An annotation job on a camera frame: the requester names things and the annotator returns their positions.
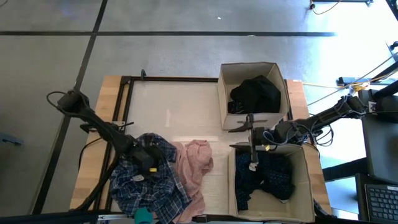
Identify navy dotted shirt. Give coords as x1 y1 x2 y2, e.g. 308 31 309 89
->
234 151 296 212

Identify black cable loops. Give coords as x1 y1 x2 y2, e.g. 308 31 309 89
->
309 112 336 147

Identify yellow cable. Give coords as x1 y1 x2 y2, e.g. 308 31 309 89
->
303 54 398 106

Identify black floor cable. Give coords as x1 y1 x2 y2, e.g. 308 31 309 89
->
78 136 107 171

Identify aluminium rail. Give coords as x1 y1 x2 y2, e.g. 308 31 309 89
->
98 213 137 224

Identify pink garment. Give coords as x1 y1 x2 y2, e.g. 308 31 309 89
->
170 139 215 223

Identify black rounded device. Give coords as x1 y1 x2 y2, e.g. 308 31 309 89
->
374 95 398 115

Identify white glossy table sheet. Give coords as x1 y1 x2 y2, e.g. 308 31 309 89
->
124 80 285 216

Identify blue plaid shirt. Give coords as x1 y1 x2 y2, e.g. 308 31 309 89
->
109 133 193 223

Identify thin floor cable with plug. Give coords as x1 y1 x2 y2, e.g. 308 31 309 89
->
309 0 343 16

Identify black tripod stand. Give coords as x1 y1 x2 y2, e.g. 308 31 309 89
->
337 60 398 86

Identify black garment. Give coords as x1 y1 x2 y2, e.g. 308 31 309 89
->
229 74 282 115

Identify teal cloth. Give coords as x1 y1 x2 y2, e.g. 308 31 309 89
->
134 207 154 224

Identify black laptop keyboard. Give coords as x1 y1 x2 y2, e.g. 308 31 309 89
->
355 173 398 223

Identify beige fabric storage bin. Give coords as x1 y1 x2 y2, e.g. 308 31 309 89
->
227 143 317 224
216 61 290 131

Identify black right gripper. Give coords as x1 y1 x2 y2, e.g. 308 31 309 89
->
228 113 277 165

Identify black metal beam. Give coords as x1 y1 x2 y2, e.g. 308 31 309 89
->
0 210 100 224

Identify black desk crossbar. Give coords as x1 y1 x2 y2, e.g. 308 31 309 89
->
322 157 368 183

